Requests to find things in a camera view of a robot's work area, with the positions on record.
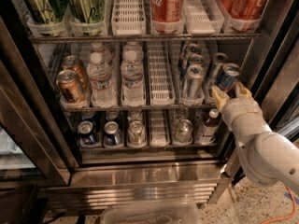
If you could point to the brown tea bottle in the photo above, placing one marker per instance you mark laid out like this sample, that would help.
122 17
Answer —
207 127

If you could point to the rear left pepsi can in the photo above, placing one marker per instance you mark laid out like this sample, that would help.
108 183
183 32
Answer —
92 117

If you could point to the fridge glass door left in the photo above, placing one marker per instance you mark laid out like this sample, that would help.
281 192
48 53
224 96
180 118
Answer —
21 125

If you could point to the water bottle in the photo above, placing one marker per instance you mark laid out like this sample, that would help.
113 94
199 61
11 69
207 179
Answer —
99 74
133 46
101 48
132 76

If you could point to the middle silver slim can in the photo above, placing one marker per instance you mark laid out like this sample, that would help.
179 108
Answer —
191 59

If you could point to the rear silver soda can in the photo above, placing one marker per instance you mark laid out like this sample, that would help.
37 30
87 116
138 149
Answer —
179 116

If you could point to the silver soda can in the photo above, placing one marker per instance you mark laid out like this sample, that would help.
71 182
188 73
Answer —
183 131
179 116

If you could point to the front left water bottle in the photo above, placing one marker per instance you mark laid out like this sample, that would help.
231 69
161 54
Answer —
99 74

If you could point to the front right water bottle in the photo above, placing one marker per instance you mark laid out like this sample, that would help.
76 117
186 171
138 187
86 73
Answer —
132 76

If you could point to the rear silver slim can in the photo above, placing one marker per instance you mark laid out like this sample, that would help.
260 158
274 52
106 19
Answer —
185 51

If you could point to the centre coca-cola can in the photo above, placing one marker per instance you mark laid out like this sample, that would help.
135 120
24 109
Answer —
166 10

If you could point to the pepsi can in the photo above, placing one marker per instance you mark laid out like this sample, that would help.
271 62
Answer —
114 115
112 134
87 133
92 117

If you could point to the empty white tray bottom shelf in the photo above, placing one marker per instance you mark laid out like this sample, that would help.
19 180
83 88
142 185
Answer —
158 130

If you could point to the front sprite can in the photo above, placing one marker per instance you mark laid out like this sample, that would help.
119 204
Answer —
136 133

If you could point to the front left pepsi can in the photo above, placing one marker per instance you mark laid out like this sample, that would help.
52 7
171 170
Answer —
87 133

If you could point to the rear sprite can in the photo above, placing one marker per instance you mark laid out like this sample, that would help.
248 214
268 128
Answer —
135 115

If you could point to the sprite can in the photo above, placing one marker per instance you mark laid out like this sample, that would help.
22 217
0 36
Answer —
135 115
136 133

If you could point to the right green tall can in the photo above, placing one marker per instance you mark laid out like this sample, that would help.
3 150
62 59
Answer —
88 11

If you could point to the gold can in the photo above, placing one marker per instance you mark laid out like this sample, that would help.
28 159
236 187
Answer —
72 62
70 86

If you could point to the silver slim can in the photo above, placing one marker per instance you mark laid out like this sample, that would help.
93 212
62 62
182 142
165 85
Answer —
191 59
185 51
193 81

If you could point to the front silver soda can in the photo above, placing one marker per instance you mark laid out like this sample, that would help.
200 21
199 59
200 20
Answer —
183 131

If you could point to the left green tall can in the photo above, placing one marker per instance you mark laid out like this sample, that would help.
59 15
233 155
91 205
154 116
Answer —
46 11

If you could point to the blue silver redbull can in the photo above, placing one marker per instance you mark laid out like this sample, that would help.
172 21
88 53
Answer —
227 77

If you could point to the rear right water bottle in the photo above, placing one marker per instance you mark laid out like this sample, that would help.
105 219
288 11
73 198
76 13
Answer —
133 46

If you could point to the rear gold can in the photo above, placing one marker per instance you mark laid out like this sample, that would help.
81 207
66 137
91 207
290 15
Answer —
72 62

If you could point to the empty white tray top shelf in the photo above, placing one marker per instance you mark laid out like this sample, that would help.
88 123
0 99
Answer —
128 17

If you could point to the front silver slim can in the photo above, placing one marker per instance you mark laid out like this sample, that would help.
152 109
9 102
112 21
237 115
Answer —
193 81

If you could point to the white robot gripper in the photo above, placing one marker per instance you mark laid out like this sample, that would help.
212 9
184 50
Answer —
240 108

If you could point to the right front coca-cola can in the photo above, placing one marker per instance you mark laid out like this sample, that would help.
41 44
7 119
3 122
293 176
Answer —
246 9

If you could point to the front gold can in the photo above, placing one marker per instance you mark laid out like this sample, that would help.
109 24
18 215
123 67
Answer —
70 86

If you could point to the green tall can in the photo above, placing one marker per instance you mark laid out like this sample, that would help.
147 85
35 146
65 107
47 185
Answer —
46 11
88 11

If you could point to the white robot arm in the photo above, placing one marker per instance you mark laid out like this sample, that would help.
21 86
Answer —
266 157

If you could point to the silver redbull can behind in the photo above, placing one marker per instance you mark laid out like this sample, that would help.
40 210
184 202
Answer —
219 59

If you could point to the rear left water bottle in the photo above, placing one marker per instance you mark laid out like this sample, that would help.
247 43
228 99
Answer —
101 48

